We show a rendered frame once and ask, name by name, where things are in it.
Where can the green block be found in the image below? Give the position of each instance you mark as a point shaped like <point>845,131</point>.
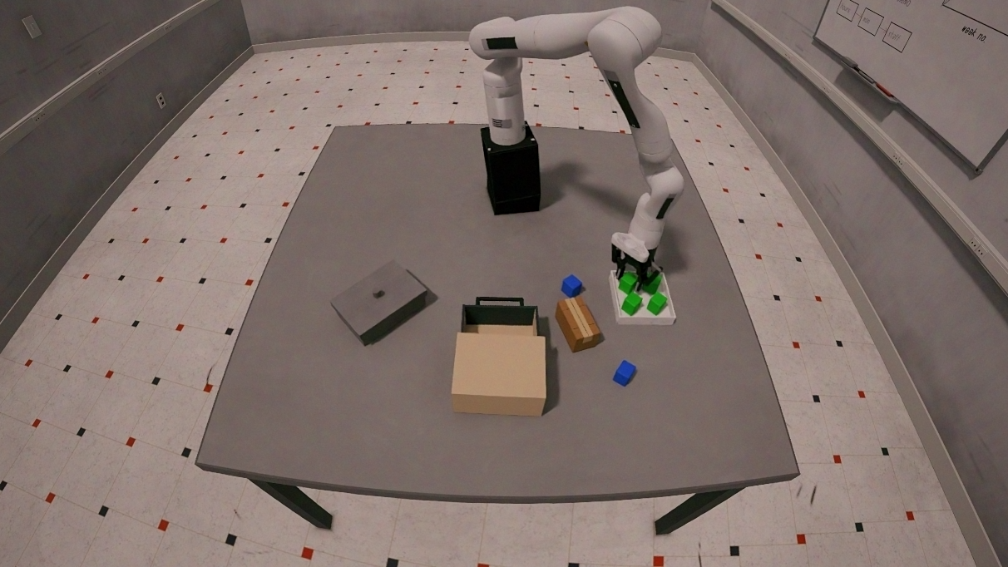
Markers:
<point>628,282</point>
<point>656,303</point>
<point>631,303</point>
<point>652,288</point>

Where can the small blue block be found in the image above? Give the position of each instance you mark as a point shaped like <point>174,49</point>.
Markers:
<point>571,286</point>
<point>624,373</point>

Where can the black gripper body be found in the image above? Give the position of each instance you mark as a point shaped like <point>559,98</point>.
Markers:
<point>645,264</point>

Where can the brown cardboard box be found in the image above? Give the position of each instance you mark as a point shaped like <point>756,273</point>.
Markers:
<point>576,323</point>

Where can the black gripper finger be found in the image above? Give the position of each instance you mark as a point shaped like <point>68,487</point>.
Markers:
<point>642,275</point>
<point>616,258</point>

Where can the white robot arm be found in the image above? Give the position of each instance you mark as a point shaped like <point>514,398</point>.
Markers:
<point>623,38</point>

